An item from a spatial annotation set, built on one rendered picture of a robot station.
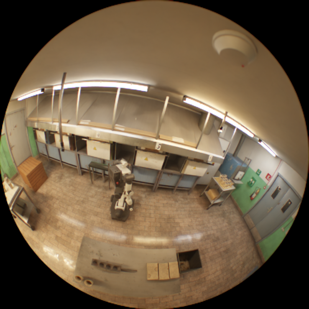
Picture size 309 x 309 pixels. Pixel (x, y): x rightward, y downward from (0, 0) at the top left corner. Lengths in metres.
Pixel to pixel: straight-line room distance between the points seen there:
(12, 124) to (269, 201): 8.57
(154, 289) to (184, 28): 1.76
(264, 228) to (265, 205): 0.79
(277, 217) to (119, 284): 4.07
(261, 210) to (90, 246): 4.47
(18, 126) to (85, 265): 4.43
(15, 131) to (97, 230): 4.18
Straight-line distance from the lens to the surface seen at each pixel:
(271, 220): 4.24
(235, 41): 0.27
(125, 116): 2.23
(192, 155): 2.15
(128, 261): 1.42
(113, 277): 1.44
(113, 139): 1.95
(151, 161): 2.25
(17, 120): 4.74
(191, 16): 0.28
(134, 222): 2.47
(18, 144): 4.86
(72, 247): 2.49
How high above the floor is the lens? 2.27
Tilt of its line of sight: 26 degrees down
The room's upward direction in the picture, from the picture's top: 15 degrees clockwise
